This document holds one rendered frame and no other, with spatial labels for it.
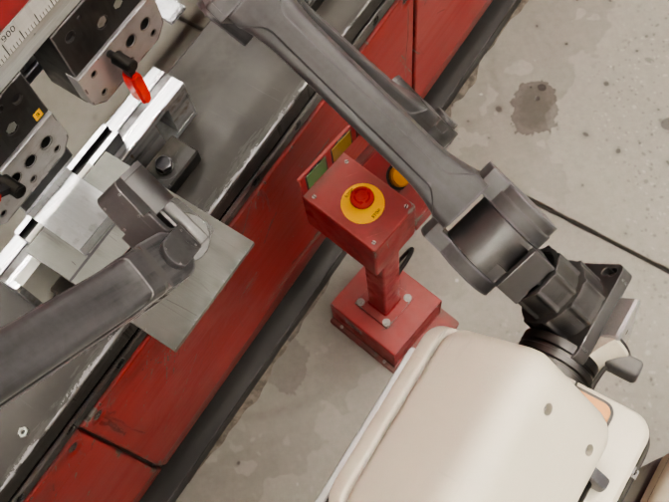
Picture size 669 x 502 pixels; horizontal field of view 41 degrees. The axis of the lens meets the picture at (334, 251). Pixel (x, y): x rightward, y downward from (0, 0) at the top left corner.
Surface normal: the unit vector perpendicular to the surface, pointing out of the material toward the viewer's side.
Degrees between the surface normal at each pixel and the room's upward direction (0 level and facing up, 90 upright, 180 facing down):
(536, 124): 0
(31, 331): 52
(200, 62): 0
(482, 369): 43
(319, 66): 35
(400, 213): 0
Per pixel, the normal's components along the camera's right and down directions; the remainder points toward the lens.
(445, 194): -0.08, 0.25
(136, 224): -0.24, 0.47
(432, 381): -0.62, -0.58
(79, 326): 0.73, -0.49
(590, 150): -0.07, -0.36
